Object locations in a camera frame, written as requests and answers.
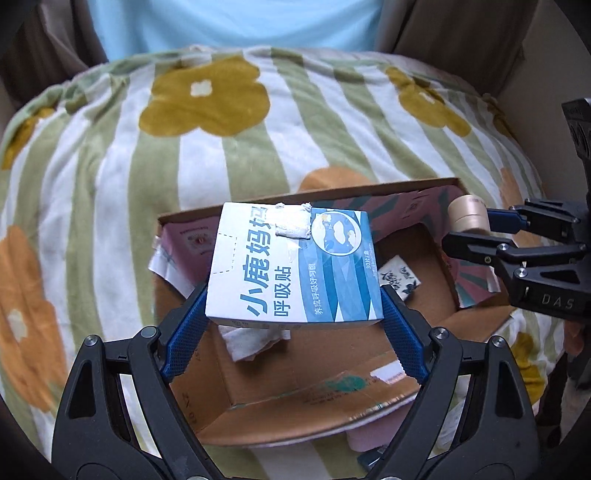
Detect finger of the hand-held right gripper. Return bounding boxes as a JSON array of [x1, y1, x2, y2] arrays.
[[485, 198, 588, 243], [441, 231, 588, 280]]

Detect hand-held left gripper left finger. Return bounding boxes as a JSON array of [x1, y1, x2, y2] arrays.
[[51, 282, 218, 480]]

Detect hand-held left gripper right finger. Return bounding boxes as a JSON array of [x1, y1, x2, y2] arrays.
[[379, 285, 542, 480]]

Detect beige tape roll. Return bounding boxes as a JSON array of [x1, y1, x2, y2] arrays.
[[447, 195, 491, 234]]

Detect brown cardboard box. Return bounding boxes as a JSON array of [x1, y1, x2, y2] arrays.
[[148, 175, 518, 448]]

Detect blue and white paper box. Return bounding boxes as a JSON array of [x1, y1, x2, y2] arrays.
[[204, 202, 384, 329]]

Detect small white printed packet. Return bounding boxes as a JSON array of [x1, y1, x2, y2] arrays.
[[379, 257, 422, 302]]

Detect crumpled white tissue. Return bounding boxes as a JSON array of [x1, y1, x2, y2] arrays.
[[219, 322, 293, 363]]

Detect pink paper piece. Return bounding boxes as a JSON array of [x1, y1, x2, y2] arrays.
[[346, 415, 403, 459]]

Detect striped flower print blanket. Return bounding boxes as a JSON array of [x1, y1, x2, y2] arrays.
[[0, 44, 571, 464]]

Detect light blue cloth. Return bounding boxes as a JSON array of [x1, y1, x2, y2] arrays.
[[88, 0, 385, 64]]

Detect brown curtain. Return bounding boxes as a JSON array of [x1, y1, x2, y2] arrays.
[[0, 0, 110, 104]]

